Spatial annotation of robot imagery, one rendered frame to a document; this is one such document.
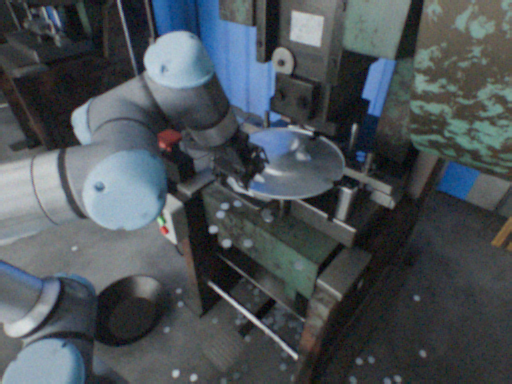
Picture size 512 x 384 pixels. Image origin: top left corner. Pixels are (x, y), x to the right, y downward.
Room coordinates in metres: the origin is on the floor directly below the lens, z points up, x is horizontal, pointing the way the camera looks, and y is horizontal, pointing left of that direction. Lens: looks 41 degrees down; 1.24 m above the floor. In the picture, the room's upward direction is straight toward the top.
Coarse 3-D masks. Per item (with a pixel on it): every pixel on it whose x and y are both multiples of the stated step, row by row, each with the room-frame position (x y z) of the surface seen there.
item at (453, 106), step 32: (448, 0) 0.25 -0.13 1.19; (480, 0) 0.24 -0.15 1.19; (448, 32) 0.25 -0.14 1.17; (480, 32) 0.24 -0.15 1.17; (416, 64) 0.28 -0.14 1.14; (448, 64) 0.26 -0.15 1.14; (480, 64) 0.24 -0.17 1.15; (416, 96) 0.29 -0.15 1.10; (448, 96) 0.27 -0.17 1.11; (480, 96) 0.25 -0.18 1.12; (416, 128) 0.32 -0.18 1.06; (448, 128) 0.28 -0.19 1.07; (480, 128) 0.26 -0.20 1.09; (480, 160) 0.29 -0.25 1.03
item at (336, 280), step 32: (416, 160) 0.76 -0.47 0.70; (416, 192) 0.72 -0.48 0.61; (384, 224) 0.58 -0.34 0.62; (352, 256) 0.46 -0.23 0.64; (384, 256) 0.64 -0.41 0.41; (416, 256) 0.94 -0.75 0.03; (320, 288) 0.39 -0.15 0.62; (352, 288) 0.45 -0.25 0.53; (384, 288) 0.77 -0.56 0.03; (320, 320) 0.35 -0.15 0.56; (352, 320) 0.58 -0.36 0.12; (320, 352) 0.36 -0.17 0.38; (352, 352) 0.51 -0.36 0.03
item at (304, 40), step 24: (288, 0) 0.71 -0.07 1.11; (312, 0) 0.67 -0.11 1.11; (336, 0) 0.64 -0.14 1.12; (288, 24) 0.71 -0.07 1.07; (312, 24) 0.67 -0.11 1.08; (288, 48) 0.70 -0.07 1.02; (312, 48) 0.67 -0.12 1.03; (288, 72) 0.69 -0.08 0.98; (312, 72) 0.66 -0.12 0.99; (360, 72) 0.72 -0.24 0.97; (288, 96) 0.66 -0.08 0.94; (312, 96) 0.63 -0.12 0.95; (336, 96) 0.65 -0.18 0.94
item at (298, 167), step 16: (272, 128) 0.79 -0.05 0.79; (288, 128) 0.79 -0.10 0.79; (272, 144) 0.72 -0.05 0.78; (288, 144) 0.71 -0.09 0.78; (304, 144) 0.71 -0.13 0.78; (320, 144) 0.71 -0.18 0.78; (272, 160) 0.63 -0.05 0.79; (288, 160) 0.63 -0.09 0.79; (304, 160) 0.63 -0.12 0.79; (320, 160) 0.64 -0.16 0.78; (336, 160) 0.64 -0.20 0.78; (272, 176) 0.58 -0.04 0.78; (288, 176) 0.58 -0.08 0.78; (304, 176) 0.58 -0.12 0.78; (320, 176) 0.58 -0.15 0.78; (336, 176) 0.58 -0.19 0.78; (256, 192) 0.52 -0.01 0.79; (272, 192) 0.52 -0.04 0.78; (288, 192) 0.52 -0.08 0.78; (304, 192) 0.52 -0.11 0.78; (320, 192) 0.52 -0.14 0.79
